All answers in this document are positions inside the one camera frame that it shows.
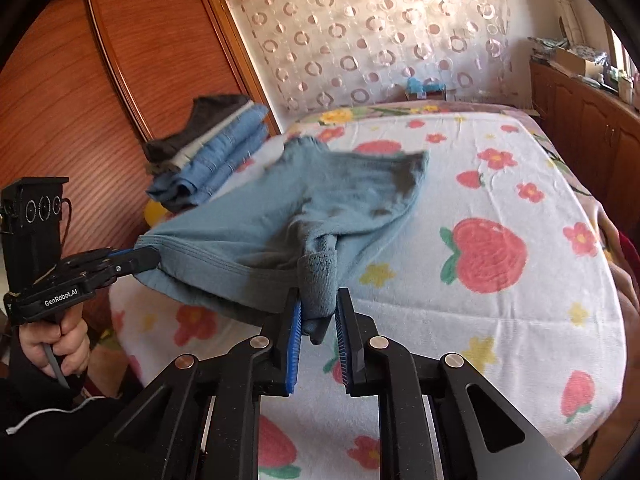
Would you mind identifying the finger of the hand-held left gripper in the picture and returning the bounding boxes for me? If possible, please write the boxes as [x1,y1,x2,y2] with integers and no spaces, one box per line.
[59,246,162,292]

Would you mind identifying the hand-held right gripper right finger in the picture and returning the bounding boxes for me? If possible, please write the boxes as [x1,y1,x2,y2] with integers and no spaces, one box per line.
[334,287,583,480]

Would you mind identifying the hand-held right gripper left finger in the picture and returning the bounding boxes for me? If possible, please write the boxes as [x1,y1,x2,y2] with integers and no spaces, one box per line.
[70,287,306,480]

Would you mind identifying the blue denim short pants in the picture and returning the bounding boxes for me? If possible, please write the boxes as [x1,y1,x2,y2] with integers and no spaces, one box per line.
[134,135,432,347]

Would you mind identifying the person's left forearm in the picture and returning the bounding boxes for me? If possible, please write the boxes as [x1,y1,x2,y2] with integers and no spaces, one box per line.
[0,345,136,480]

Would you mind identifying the folded dark grey pants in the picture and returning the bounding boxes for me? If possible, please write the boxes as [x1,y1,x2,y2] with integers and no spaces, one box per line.
[144,93,252,162]

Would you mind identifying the person's left hand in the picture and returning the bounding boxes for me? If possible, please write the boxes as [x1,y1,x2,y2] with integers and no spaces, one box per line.
[20,304,92,377]

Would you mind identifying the stack of folded clothes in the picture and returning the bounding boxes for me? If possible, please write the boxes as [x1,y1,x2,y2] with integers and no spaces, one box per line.
[146,104,272,214]

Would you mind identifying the folded white garment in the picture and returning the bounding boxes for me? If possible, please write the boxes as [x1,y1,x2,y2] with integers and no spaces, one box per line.
[169,101,257,170]

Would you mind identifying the strawberry flower print bed sheet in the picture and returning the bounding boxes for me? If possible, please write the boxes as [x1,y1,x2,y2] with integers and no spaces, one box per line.
[107,109,629,480]

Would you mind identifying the wooden slatted wardrobe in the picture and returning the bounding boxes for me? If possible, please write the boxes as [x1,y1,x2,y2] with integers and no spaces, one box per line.
[0,0,282,281]

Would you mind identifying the floral quilt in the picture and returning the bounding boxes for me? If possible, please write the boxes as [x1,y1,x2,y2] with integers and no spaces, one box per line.
[295,101,543,127]

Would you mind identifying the blue plastic bag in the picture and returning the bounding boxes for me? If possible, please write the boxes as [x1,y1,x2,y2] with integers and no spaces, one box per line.
[405,77,447,102]

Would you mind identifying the circle patterned sheer curtain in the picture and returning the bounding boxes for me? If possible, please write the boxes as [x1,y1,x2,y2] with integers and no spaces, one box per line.
[226,0,515,115]

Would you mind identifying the wooden cabinet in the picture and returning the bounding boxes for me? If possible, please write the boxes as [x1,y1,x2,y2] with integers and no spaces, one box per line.
[529,56,640,223]

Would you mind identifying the pile of printed fabric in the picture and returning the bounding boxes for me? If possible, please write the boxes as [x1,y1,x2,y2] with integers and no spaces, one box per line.
[526,35,572,62]

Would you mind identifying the cardboard box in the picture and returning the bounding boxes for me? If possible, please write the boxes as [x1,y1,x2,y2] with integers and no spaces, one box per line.
[554,46,609,80]

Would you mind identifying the white window curtain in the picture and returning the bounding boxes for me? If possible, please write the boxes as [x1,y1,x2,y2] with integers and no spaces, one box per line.
[542,0,588,43]

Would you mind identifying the white cord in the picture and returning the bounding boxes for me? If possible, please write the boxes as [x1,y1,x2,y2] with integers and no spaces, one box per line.
[5,394,123,436]

